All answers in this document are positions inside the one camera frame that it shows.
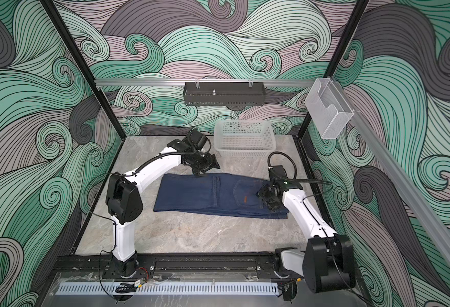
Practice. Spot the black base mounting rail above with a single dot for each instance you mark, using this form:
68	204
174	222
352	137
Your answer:
265	265

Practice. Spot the clear plastic wall bin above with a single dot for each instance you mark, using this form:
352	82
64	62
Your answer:
326	109

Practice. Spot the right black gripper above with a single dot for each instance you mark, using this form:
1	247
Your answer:
273	205

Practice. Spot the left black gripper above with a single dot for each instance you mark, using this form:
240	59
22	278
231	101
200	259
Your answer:
212	164

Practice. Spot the black perforated metal tray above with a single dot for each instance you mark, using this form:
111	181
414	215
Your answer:
234	94

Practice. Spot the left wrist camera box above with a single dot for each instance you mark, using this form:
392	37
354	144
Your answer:
197	139

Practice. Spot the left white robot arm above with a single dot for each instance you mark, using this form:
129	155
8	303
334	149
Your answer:
124	201

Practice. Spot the white slotted cable duct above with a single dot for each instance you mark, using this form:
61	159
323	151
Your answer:
172	288

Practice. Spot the dark blue denim trousers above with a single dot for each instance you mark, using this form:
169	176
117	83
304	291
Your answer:
217	194

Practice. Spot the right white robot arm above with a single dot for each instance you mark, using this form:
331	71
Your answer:
313	234

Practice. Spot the white perforated plastic basket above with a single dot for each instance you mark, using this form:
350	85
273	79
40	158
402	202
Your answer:
244	138

